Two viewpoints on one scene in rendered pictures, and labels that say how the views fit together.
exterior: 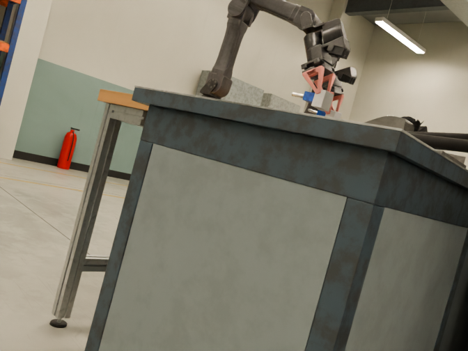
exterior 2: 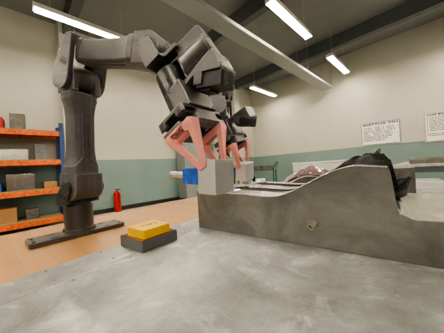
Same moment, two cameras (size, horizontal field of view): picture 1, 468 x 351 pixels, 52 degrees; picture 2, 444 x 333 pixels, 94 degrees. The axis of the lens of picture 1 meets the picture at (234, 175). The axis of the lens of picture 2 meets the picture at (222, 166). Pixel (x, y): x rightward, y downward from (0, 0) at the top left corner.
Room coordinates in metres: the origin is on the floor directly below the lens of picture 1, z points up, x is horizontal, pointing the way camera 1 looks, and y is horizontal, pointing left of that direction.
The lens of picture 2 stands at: (1.14, -0.20, 0.95)
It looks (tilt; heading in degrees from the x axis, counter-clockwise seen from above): 0 degrees down; 358
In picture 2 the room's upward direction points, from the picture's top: 4 degrees counter-clockwise
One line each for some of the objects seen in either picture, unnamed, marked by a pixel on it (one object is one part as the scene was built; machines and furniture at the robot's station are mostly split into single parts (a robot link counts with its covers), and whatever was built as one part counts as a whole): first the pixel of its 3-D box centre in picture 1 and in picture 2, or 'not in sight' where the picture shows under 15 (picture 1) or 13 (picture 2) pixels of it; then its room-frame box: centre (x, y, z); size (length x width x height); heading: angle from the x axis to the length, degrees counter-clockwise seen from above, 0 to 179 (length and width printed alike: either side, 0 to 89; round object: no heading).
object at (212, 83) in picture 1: (214, 90); (80, 192); (1.68, 0.14, 0.90); 0.09 x 0.06 x 0.06; 152
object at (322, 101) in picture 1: (309, 97); (195, 175); (1.51, -0.16, 0.93); 0.13 x 0.05 x 0.05; 51
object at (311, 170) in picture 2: not in sight; (314, 173); (1.92, -0.58, 0.90); 0.26 x 0.18 x 0.08; 68
